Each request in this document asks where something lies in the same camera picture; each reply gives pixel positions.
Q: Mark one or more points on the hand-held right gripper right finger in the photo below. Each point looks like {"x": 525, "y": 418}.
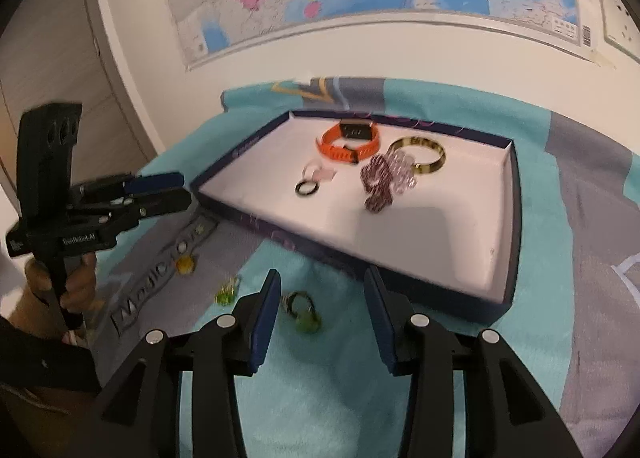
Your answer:
{"x": 382, "y": 323}

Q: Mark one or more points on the dark blue shallow box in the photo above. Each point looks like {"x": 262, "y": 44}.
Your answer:
{"x": 440, "y": 238}

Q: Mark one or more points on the person's left forearm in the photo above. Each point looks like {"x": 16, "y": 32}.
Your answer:
{"x": 40, "y": 363}

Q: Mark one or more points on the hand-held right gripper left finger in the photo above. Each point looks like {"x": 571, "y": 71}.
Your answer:
{"x": 265, "y": 328}

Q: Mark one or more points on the white wall socket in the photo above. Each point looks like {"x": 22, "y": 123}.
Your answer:
{"x": 622, "y": 22}

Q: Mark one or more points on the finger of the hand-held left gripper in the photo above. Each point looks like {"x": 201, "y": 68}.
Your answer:
{"x": 165, "y": 200}
{"x": 155, "y": 181}

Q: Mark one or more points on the beige wooden door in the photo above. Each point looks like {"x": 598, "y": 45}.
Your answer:
{"x": 60, "y": 47}

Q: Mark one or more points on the person's left hand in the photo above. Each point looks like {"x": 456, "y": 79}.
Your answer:
{"x": 82, "y": 283}

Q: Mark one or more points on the orange wrist watch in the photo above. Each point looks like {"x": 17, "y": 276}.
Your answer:
{"x": 330, "y": 145}

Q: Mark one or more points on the teal grey printed tablecloth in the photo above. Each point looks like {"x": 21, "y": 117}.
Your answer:
{"x": 540, "y": 218}

